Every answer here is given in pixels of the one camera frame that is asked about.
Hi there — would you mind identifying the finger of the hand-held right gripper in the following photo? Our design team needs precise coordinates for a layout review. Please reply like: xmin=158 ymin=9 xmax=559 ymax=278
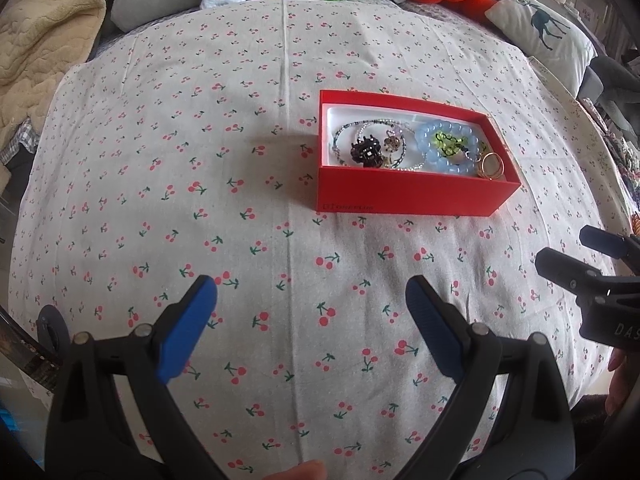
xmin=580 ymin=225 xmax=640 ymax=262
xmin=535 ymin=247 xmax=623 ymax=296

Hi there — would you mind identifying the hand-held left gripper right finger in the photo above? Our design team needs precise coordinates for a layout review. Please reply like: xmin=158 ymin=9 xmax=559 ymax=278
xmin=405 ymin=274 xmax=576 ymax=480

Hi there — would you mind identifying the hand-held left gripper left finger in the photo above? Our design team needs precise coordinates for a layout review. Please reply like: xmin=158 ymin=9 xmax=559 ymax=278
xmin=45 ymin=274 xmax=228 ymax=480

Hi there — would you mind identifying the red cardboard box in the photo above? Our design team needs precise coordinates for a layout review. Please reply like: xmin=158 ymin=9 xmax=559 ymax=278
xmin=315 ymin=89 xmax=522 ymax=217

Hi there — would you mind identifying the blue bead bracelet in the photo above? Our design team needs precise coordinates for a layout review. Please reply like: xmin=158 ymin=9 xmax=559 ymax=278
xmin=414 ymin=119 xmax=490 ymax=177

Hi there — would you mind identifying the thin multicolour beaded bracelet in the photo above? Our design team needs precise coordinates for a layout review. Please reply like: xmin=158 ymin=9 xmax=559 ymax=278
xmin=331 ymin=119 xmax=418 ymax=171

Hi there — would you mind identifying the person's right hand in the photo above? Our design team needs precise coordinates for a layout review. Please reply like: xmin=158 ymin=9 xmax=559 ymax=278
xmin=605 ymin=347 xmax=630 ymax=417

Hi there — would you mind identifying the person's left hand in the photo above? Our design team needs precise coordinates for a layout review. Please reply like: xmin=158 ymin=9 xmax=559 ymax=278
xmin=262 ymin=460 xmax=328 ymax=480

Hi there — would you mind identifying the floral cloth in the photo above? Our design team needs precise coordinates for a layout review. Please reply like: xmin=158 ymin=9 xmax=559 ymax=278
xmin=580 ymin=97 xmax=640 ymax=221

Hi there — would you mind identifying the dark fuzzy cloth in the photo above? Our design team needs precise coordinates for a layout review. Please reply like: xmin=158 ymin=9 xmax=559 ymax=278
xmin=570 ymin=394 xmax=617 ymax=433

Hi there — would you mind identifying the cherry print cloth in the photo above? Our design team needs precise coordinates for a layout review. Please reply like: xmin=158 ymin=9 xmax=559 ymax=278
xmin=7 ymin=0 xmax=637 ymax=480

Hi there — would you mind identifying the grey cloth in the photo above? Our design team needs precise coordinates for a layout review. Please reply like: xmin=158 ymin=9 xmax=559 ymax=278
xmin=577 ymin=55 xmax=640 ymax=150

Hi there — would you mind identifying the blue plastic object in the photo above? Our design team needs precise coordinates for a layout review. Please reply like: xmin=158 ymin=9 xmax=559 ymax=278
xmin=0 ymin=406 xmax=27 ymax=434

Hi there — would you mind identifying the white deer print pillow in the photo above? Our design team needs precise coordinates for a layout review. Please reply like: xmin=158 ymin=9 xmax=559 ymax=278
xmin=484 ymin=0 xmax=599 ymax=99

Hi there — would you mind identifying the plaid cloth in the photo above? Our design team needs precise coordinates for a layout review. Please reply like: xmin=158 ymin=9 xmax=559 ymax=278
xmin=0 ymin=120 xmax=42 ymax=167

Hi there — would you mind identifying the beige quilted blanket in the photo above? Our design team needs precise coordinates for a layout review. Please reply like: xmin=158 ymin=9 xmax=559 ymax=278
xmin=0 ymin=0 xmax=133 ymax=191

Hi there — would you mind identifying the white bead necklace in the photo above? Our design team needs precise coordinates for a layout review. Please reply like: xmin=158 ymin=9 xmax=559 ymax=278
xmin=370 ymin=116 xmax=428 ymax=172

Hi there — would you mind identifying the green bead bracelet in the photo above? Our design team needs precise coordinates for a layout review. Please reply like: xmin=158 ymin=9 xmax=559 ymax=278
xmin=432 ymin=131 xmax=472 ymax=157

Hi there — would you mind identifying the black beaded hair tie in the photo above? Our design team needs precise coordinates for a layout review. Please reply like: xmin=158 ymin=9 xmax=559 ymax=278
xmin=349 ymin=136 xmax=385 ymax=169

